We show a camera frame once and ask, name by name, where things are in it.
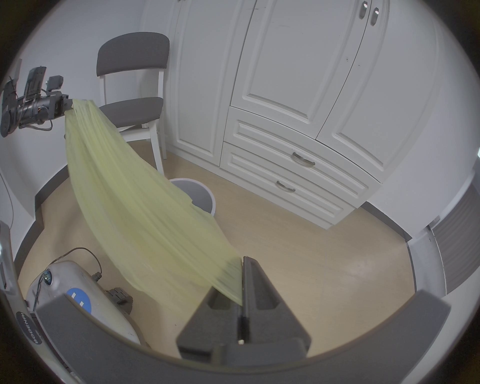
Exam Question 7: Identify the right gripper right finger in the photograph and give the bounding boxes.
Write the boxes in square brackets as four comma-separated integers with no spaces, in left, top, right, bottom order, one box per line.
[240,256,313,357]

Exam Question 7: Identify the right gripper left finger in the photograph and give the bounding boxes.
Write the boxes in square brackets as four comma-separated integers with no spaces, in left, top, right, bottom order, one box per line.
[176,287,244,361]

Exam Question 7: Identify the yellow-green plastic bag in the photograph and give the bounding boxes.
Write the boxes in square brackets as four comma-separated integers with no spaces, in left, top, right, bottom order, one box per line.
[64,98,244,305]

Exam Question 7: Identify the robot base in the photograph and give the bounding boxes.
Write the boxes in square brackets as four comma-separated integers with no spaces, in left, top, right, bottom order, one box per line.
[25,260,151,347]

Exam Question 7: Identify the white trash bin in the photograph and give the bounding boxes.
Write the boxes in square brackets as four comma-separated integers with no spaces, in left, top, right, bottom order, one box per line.
[169,178,217,217]

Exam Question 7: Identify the white chair with grey cushions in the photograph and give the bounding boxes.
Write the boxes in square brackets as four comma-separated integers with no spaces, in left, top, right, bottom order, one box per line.
[96,32,170,174]

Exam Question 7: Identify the white wardrobe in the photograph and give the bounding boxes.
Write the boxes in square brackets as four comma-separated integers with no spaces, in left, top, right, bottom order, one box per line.
[140,0,447,230]

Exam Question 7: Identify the black cable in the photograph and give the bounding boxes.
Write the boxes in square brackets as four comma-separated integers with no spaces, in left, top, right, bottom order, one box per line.
[50,247,103,282]

